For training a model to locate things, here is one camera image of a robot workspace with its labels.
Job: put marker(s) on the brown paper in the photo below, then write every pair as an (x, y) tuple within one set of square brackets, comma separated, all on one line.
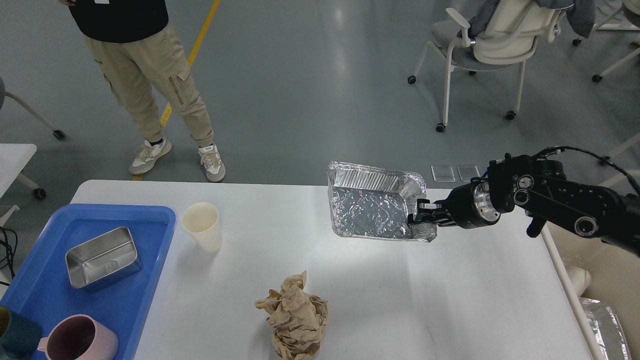
[(298, 319)]

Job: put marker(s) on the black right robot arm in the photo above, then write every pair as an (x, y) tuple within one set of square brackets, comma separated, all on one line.
[(538, 184)]

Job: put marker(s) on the grey jacket on chair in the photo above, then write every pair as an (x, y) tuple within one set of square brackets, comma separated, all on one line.
[(580, 15)]

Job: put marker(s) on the square steel tray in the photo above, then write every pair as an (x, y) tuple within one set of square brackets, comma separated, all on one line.
[(103, 260)]

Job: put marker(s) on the person in beige trousers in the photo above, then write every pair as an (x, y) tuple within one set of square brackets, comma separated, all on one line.
[(137, 51)]

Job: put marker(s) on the white office chair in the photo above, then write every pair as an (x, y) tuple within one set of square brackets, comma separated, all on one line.
[(510, 38)]

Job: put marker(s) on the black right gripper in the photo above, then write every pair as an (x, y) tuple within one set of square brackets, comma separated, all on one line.
[(468, 207)]

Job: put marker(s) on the teal cup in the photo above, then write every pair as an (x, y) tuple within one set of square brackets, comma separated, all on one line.
[(19, 336)]

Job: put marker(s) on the white side table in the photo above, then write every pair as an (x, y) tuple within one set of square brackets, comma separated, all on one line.
[(13, 159)]

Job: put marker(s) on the white paper cup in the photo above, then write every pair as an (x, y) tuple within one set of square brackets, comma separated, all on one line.
[(202, 222)]

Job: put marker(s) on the chair base at left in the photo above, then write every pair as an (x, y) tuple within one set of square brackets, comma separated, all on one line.
[(57, 132)]

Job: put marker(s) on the beige plastic bin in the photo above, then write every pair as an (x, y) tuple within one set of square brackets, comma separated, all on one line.
[(610, 274)]

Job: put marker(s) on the aluminium foil container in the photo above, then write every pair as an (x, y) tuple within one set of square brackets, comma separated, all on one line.
[(369, 202)]

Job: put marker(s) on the blue plastic tray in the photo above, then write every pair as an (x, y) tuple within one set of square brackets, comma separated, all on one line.
[(41, 290)]

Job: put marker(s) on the clear floor socket cover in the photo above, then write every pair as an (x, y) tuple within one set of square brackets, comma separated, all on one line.
[(451, 174)]

